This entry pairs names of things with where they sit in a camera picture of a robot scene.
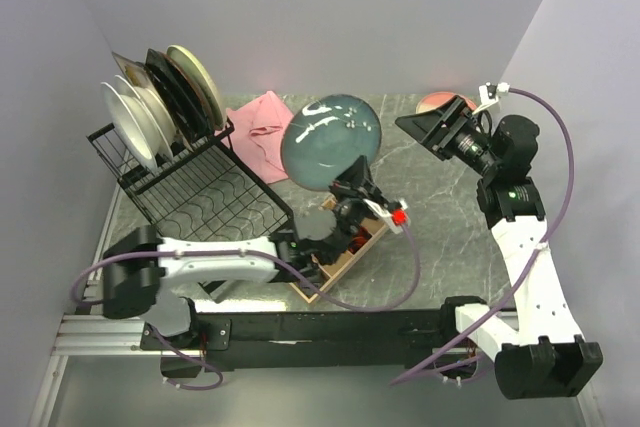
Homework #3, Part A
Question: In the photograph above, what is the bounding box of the black ribbed plate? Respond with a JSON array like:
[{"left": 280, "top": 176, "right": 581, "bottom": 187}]
[{"left": 145, "top": 49, "right": 200, "bottom": 143}]

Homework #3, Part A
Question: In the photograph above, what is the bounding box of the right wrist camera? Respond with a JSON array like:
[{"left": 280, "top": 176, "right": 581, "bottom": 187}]
[{"left": 473, "top": 82, "right": 510, "bottom": 116}]

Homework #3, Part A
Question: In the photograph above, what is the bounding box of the white deep plate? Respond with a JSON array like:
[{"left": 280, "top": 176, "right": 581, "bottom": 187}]
[{"left": 100, "top": 82, "right": 161, "bottom": 172}]

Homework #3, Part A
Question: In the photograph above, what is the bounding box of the wooden compartment tray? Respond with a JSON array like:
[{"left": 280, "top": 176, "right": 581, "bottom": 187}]
[{"left": 289, "top": 196, "right": 388, "bottom": 305}]

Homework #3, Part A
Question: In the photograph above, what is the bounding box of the square patterned glass plate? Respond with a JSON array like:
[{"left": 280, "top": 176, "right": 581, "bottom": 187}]
[{"left": 111, "top": 52, "right": 154, "bottom": 90}]

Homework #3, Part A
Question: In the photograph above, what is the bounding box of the pink folded cloth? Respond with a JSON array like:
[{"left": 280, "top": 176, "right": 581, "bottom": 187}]
[{"left": 226, "top": 91, "right": 293, "bottom": 184}]

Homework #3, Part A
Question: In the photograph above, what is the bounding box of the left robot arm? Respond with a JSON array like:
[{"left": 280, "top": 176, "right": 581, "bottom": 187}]
[{"left": 102, "top": 156, "right": 406, "bottom": 349}]

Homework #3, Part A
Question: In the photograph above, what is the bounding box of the black wire dish rack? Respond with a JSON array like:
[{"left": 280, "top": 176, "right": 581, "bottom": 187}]
[{"left": 88, "top": 121, "right": 293, "bottom": 245}]

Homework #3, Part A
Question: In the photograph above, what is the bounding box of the white round plate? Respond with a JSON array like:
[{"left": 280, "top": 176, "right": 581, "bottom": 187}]
[{"left": 114, "top": 75, "right": 176, "bottom": 160}]

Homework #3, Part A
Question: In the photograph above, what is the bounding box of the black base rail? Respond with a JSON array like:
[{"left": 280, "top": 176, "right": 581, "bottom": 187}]
[{"left": 141, "top": 296, "right": 462, "bottom": 372}]

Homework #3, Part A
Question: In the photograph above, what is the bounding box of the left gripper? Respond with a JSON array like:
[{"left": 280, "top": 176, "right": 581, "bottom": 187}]
[{"left": 327, "top": 156, "right": 391, "bottom": 266}]

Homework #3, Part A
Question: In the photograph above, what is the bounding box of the pale green plate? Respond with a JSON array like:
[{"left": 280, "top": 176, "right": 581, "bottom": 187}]
[{"left": 166, "top": 45, "right": 227, "bottom": 131}]

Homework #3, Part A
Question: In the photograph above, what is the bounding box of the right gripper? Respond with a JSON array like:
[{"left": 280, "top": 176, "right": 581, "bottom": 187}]
[{"left": 395, "top": 95, "right": 500, "bottom": 177}]

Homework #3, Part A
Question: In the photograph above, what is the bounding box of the pink and cream plate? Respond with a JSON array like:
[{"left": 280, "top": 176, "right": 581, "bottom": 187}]
[{"left": 415, "top": 91, "right": 477, "bottom": 114}]

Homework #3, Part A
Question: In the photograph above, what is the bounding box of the teal glazed plate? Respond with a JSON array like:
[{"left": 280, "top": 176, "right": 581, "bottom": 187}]
[{"left": 280, "top": 94, "right": 382, "bottom": 191}]

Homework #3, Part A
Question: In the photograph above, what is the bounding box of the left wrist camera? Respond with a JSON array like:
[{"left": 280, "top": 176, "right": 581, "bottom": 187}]
[{"left": 364, "top": 199, "right": 410, "bottom": 234}]

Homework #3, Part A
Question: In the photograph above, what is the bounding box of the brown rimmed dark plate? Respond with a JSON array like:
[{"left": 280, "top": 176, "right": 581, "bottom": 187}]
[{"left": 161, "top": 53, "right": 210, "bottom": 137}]

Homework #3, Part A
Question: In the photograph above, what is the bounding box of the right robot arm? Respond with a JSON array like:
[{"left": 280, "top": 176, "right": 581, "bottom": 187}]
[{"left": 393, "top": 96, "right": 603, "bottom": 400}]

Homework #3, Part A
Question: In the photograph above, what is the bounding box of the orange and black rolled tie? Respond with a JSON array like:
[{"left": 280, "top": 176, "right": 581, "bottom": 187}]
[{"left": 347, "top": 229, "right": 372, "bottom": 255}]

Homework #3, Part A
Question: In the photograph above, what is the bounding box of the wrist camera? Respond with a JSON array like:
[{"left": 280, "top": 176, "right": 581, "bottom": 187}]
[
  {"left": 473, "top": 82, "right": 510, "bottom": 116},
  {"left": 364, "top": 199, "right": 410, "bottom": 234}
]

